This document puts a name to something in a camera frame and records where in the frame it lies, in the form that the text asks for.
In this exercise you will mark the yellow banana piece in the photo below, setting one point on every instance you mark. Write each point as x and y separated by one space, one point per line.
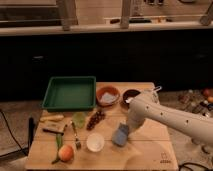
52 118

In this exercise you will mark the metal fork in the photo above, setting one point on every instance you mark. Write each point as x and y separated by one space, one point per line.
77 141

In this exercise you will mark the bunch of dark grapes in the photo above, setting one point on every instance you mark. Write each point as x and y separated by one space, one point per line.
95 119

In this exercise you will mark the orange peach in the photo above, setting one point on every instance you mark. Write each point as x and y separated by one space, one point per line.
66 153

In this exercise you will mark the light blue cloth in bowl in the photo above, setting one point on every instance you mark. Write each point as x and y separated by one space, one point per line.
108 98

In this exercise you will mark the blue sponge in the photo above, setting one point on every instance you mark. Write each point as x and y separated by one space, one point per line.
120 136

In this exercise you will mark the dark brown bowl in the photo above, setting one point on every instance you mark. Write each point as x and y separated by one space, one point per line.
127 96

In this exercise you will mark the green chili pepper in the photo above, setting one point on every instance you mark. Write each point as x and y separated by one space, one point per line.
59 142

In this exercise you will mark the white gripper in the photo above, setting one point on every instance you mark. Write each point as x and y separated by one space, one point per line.
135 118

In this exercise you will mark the green lettuce leaf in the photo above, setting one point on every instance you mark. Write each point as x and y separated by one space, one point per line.
79 119

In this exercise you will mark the orange bowl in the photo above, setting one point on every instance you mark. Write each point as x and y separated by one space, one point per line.
107 89

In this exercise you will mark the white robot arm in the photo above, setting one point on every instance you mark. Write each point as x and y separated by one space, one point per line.
146 105

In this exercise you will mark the green plastic tray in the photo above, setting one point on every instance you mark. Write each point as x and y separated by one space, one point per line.
75 93

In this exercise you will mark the white paper cup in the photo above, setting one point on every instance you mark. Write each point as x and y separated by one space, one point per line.
95 142

